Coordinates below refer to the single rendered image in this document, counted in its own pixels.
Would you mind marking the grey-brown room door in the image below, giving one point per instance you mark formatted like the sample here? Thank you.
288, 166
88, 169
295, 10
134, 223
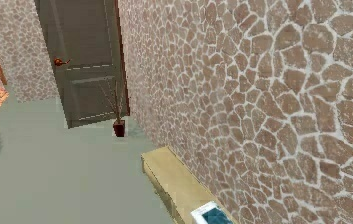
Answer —
84, 50

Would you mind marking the dry twig plant red pot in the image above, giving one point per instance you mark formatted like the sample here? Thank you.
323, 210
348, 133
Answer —
119, 128

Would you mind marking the white and teal box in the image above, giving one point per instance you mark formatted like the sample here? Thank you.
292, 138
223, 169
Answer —
212, 214

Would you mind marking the light wooden low cabinet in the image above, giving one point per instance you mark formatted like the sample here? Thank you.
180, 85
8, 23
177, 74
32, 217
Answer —
174, 180

